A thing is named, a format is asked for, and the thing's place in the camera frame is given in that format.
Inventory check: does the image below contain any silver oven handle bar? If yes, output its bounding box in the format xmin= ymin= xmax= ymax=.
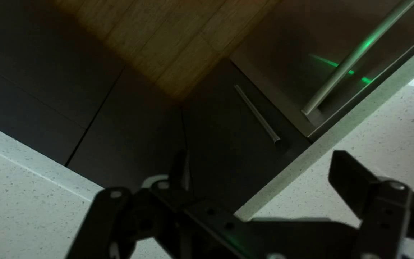
xmin=302 ymin=0 xmax=414 ymax=116

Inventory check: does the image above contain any dark lower cabinet with drawers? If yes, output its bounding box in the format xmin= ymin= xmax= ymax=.
xmin=0 ymin=0 xmax=309 ymax=212

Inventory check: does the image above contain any stainless steel oven door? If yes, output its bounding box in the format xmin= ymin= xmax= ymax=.
xmin=231 ymin=0 xmax=414 ymax=139

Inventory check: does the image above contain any silver drawer handle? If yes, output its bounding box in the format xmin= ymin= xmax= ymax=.
xmin=233 ymin=85 xmax=282 ymax=144

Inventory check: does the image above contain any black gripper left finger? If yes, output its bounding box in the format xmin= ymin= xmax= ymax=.
xmin=66 ymin=150 xmax=195 ymax=259

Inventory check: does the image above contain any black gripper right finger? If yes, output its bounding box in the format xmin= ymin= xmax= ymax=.
xmin=328 ymin=150 xmax=414 ymax=259

